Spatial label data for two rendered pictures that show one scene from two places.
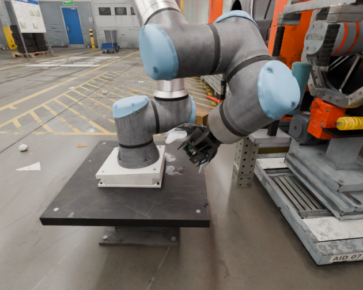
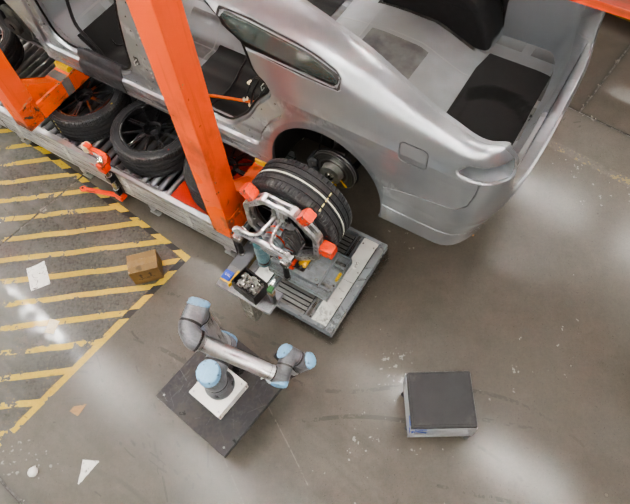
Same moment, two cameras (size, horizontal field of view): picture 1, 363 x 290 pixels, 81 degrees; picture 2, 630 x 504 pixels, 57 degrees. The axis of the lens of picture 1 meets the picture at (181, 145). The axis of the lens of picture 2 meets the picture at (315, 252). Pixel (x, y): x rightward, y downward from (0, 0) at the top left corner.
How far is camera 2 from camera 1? 310 cm
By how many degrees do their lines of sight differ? 45
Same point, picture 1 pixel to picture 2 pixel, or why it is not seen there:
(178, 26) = (284, 375)
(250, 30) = (294, 353)
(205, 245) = not seen: hidden behind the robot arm
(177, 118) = not seen: hidden behind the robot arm
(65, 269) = (234, 463)
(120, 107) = (213, 382)
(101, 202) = (236, 422)
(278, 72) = (309, 359)
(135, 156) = (228, 389)
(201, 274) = (292, 395)
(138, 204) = (252, 405)
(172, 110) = not seen: hidden behind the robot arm
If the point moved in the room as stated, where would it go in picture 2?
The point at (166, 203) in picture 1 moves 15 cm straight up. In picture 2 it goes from (262, 391) to (259, 384)
